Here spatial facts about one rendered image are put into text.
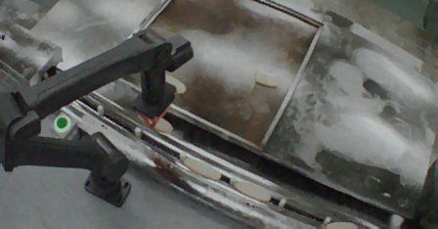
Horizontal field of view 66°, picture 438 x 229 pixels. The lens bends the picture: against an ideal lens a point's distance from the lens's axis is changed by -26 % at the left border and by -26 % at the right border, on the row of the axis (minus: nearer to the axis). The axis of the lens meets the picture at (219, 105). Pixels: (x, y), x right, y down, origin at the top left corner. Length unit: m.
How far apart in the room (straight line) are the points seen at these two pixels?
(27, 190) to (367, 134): 1.00
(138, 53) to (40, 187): 0.53
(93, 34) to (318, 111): 0.82
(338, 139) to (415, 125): 0.30
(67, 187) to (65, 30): 0.68
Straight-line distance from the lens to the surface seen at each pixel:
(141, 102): 1.00
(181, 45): 0.94
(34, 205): 1.14
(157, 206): 1.08
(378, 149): 1.20
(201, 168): 1.10
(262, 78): 1.21
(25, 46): 1.43
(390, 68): 1.38
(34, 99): 0.70
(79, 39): 1.52
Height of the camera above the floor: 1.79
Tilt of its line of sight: 50 degrees down
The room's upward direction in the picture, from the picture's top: 8 degrees clockwise
